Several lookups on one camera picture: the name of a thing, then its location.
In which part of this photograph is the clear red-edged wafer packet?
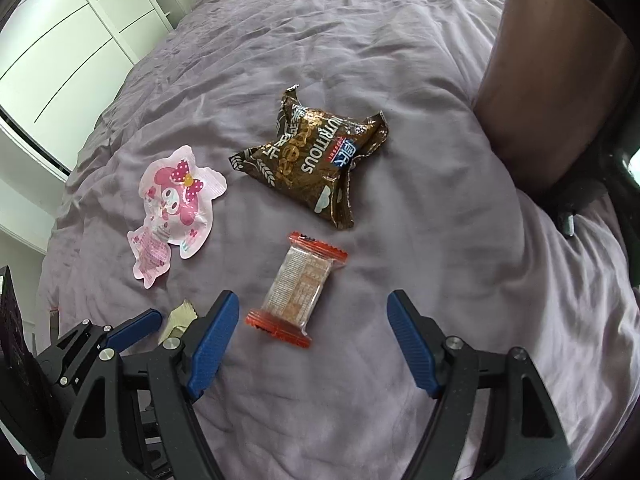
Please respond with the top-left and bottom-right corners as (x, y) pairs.
(245, 231), (348, 349)

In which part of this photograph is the pale green candy packet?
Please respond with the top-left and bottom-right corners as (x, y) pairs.
(158, 300), (201, 347)

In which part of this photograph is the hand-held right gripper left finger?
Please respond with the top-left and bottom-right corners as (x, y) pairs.
(47, 290), (241, 480)

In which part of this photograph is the brown snack packet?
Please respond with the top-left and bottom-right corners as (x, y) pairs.
(229, 86), (390, 231)

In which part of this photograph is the pink cartoon snack packet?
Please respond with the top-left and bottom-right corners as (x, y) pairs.
(126, 144), (228, 290)

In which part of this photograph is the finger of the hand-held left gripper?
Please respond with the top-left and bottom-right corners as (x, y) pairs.
(37, 309), (163, 386)

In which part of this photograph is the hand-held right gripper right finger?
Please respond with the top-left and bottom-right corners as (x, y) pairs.
(386, 289), (573, 480)

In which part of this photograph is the white wardrobe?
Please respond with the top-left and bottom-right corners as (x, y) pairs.
(0, 0), (193, 176)

